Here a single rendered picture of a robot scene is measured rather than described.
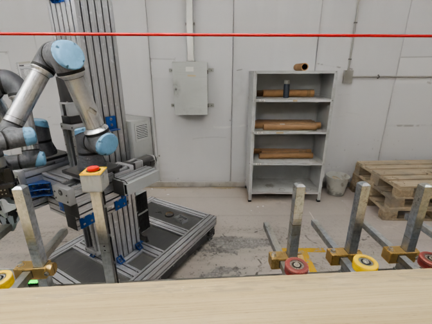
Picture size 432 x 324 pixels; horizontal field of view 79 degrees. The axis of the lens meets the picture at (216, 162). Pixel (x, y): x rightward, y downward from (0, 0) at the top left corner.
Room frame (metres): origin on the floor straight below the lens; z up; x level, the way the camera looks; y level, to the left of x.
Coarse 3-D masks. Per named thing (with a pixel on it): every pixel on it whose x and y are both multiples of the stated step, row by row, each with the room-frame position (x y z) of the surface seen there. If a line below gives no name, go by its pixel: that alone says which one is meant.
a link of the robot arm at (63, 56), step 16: (48, 48) 1.16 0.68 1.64; (64, 48) 1.14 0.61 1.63; (80, 48) 1.20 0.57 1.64; (48, 64) 1.20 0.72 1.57; (64, 64) 1.13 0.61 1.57; (80, 64) 1.18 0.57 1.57; (64, 80) 1.19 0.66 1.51; (80, 80) 1.20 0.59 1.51; (80, 96) 1.20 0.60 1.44; (80, 112) 1.21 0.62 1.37; (96, 112) 1.24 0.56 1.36; (96, 128) 1.23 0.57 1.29; (96, 144) 1.21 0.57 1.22; (112, 144) 1.26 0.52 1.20
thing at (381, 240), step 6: (366, 222) 1.14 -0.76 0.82; (366, 228) 1.11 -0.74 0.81; (372, 228) 1.09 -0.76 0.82; (372, 234) 1.06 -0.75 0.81; (378, 234) 1.04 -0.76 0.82; (378, 240) 1.02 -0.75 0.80; (384, 240) 0.99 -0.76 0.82; (402, 258) 0.87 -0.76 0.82; (408, 258) 0.87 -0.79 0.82; (402, 264) 0.86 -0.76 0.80; (408, 264) 0.84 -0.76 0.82; (414, 264) 0.84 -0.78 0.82
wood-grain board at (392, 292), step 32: (32, 288) 0.65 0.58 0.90; (64, 288) 0.64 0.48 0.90; (96, 288) 0.64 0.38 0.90; (128, 288) 0.64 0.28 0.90; (160, 288) 0.64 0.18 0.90; (192, 288) 0.64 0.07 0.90; (224, 288) 0.64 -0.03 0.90; (256, 288) 0.64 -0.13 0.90; (288, 288) 0.64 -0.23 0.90; (320, 288) 0.64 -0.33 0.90; (352, 288) 0.64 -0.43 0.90; (384, 288) 0.64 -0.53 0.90; (416, 288) 0.64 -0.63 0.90; (0, 320) 0.53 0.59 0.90; (32, 320) 0.53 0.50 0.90; (64, 320) 0.53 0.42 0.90; (96, 320) 0.53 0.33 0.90; (128, 320) 0.53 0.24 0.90; (160, 320) 0.53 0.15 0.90; (192, 320) 0.53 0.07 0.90; (224, 320) 0.53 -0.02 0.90; (256, 320) 0.53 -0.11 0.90; (288, 320) 0.53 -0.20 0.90; (320, 320) 0.53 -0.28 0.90; (352, 320) 0.53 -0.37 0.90; (384, 320) 0.53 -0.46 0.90; (416, 320) 0.53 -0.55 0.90
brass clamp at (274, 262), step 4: (276, 252) 0.91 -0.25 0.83; (280, 252) 0.91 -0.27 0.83; (284, 252) 0.91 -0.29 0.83; (272, 256) 0.88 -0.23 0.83; (276, 256) 0.88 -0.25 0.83; (280, 256) 0.88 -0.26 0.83; (284, 256) 0.88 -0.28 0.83; (288, 256) 0.88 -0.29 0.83; (300, 256) 0.88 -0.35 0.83; (268, 260) 0.91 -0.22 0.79; (272, 260) 0.86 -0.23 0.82; (276, 260) 0.86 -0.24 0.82; (280, 260) 0.86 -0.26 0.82; (284, 260) 0.86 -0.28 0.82; (272, 264) 0.86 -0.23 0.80; (276, 264) 0.86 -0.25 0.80; (272, 268) 0.86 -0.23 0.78; (276, 268) 0.86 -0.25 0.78
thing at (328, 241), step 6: (312, 222) 1.15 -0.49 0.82; (318, 222) 1.14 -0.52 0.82; (318, 228) 1.09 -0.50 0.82; (324, 228) 1.09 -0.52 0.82; (318, 234) 1.08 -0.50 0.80; (324, 234) 1.04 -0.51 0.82; (324, 240) 1.02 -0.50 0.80; (330, 240) 0.99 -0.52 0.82; (330, 246) 0.96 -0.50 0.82; (336, 246) 0.95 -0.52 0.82; (342, 258) 0.87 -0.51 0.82; (342, 264) 0.86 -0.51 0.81; (348, 264) 0.84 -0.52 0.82; (348, 270) 0.81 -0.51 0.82
